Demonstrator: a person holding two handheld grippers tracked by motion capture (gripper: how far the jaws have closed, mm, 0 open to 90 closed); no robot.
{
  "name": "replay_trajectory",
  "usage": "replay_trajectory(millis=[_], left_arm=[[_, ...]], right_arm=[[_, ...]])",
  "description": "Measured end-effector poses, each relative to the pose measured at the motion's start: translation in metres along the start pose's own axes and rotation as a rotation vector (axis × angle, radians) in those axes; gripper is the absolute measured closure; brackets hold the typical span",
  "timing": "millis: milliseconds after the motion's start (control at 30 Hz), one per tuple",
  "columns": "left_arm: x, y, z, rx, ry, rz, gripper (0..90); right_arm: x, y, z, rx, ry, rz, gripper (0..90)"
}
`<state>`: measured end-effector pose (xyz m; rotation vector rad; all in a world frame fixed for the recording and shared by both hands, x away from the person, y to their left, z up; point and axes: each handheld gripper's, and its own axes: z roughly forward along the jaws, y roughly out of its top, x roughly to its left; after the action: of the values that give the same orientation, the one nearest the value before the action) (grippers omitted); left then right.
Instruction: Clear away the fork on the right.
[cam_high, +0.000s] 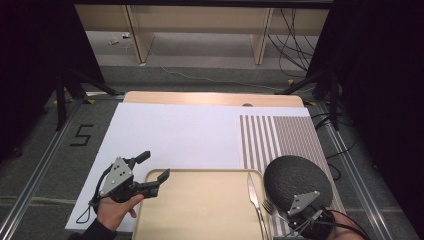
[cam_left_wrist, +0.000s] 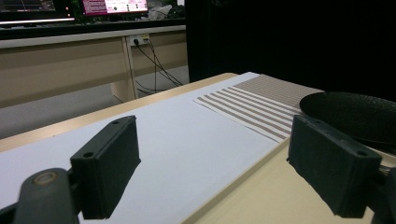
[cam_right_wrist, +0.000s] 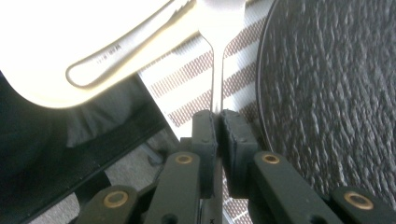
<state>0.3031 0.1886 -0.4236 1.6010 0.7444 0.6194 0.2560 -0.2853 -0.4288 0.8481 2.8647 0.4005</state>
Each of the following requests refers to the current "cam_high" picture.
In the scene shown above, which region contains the beige desk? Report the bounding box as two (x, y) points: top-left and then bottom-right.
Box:
(74, 4), (331, 66)

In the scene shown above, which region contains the black metal stand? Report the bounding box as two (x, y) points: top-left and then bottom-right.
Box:
(274, 68), (342, 132)
(53, 66), (126, 132)

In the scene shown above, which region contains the silver knife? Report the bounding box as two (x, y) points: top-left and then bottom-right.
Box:
(246, 171), (272, 240)

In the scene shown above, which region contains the person's right hand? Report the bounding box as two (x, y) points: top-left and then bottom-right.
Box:
(319, 208), (367, 240)

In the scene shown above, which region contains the white board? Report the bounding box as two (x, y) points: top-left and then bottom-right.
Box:
(64, 102), (312, 233)

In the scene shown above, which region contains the beige tray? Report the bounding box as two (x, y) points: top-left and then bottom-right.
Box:
(132, 168), (275, 240)

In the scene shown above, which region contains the aluminium floor rail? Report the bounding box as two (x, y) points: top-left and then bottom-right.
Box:
(314, 100), (398, 240)
(0, 96), (85, 236)

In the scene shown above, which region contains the striped placemat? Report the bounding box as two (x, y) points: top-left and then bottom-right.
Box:
(238, 114), (348, 238)

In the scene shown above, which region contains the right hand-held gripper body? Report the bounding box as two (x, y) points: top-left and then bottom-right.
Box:
(286, 190), (337, 240)

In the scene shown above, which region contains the hand-held gripper cable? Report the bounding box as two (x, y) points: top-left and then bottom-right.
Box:
(292, 208), (372, 240)
(75, 163), (115, 225)

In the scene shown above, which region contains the dark round plate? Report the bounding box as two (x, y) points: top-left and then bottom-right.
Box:
(263, 155), (334, 215)

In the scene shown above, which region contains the black floor cable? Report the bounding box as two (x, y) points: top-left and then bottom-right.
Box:
(311, 111), (358, 182)

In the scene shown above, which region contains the left hand-held gripper cable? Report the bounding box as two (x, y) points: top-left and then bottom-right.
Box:
(75, 163), (115, 225)

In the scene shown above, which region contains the black cables bundle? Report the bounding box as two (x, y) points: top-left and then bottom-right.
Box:
(267, 8), (317, 80)

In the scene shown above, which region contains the right hand-held gripper cable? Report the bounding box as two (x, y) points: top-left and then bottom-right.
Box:
(292, 208), (372, 240)

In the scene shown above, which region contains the person's left hand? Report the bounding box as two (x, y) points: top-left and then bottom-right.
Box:
(95, 194), (145, 233)

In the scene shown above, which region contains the black curtain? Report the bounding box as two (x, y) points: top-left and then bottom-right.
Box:
(306, 0), (424, 239)
(0, 0), (106, 161)

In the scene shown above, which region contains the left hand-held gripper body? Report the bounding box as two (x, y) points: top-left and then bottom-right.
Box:
(94, 155), (162, 204)

